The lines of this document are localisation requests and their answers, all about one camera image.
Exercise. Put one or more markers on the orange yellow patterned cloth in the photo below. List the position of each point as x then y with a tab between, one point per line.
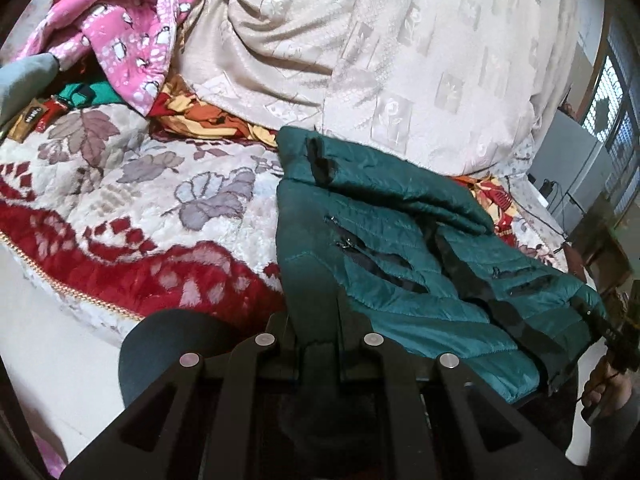
210	115

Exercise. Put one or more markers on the green puffer jacket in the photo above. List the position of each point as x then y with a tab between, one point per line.
400	240

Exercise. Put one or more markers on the person's right hand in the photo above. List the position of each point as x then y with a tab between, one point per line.
607	392

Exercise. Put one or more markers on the window grille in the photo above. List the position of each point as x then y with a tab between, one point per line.
617	120

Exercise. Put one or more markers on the black charger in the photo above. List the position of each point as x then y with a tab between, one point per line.
546	189

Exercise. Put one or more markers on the grey cloth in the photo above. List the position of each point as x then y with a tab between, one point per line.
25	85

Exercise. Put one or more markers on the white bed base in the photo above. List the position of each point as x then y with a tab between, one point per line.
55	350

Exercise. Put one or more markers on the dark wooden furniture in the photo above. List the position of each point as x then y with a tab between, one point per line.
600	245

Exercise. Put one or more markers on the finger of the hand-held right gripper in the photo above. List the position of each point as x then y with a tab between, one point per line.
592	317

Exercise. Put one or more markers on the person's right forearm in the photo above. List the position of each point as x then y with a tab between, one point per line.
617	445

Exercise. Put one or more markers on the pink penguin fleece garment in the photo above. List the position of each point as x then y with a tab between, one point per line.
125	45

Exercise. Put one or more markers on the red striped patterned cloth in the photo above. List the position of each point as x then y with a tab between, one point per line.
492	205

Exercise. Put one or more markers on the white refrigerator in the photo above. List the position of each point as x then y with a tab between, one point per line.
570	160

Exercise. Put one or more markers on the floral red and white blanket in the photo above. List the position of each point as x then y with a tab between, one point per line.
150	200

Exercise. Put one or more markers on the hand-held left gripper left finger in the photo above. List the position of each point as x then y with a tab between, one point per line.
277	347

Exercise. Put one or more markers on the beige embossed quilt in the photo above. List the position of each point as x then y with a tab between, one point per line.
375	45

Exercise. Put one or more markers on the green cloth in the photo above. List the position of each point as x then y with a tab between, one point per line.
90	94

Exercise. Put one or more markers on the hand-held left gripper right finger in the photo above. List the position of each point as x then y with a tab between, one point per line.
352	345

